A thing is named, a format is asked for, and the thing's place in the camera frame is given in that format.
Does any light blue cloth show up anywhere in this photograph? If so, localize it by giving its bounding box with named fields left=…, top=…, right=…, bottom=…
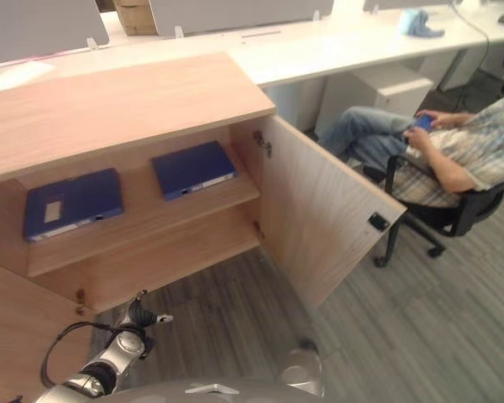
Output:
left=398, top=8, right=446, bottom=39

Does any brown cardboard box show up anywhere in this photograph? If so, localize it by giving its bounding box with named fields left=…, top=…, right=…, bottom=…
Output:
left=112, top=0, right=159, bottom=36

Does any person's left hand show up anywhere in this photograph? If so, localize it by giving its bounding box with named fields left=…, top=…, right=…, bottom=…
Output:
left=401, top=126, right=433, bottom=149

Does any plain wooden cabinet door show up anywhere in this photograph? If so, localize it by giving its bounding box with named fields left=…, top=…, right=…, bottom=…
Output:
left=0, top=257, right=98, bottom=403

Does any white drawer pedestal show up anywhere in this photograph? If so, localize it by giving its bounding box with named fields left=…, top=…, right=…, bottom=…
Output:
left=318, top=69, right=435, bottom=142

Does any blue folder with white label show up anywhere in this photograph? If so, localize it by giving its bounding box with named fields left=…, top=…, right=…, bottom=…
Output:
left=23, top=167, right=125, bottom=243

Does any person's right hand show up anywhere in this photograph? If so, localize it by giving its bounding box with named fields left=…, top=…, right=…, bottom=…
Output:
left=415, top=108, right=451, bottom=129

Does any black desk cable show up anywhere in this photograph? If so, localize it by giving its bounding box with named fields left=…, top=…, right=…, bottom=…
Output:
left=450, top=0, right=491, bottom=111

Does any grey desk divider panel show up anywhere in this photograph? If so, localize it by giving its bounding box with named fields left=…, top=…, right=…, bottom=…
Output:
left=0, top=0, right=111, bottom=67
left=362, top=0, right=466, bottom=13
left=148, top=0, right=335, bottom=37

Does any blue folder with spine label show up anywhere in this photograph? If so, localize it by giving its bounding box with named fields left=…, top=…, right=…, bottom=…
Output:
left=150, top=139, right=239, bottom=202

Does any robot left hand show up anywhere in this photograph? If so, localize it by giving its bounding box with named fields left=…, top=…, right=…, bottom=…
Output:
left=127, top=288, right=175, bottom=328

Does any light wooden office cabinet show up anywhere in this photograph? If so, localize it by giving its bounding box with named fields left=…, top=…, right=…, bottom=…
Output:
left=0, top=52, right=278, bottom=315

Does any long white desk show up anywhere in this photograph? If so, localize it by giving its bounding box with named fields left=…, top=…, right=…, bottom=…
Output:
left=0, top=0, right=504, bottom=96

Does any person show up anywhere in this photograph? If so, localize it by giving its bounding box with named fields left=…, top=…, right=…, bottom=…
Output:
left=318, top=39, right=504, bottom=207

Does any black office chair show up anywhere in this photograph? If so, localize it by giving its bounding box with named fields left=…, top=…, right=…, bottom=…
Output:
left=362, top=154, right=504, bottom=269

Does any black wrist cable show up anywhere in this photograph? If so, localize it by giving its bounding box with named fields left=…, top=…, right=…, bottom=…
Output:
left=39, top=320, right=147, bottom=389

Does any silver robot body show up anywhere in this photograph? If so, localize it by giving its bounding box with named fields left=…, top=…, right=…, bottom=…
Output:
left=102, top=376, right=325, bottom=403

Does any wooden cabinet door with latch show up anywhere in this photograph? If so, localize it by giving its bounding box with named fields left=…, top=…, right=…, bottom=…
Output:
left=259, top=114, right=408, bottom=311

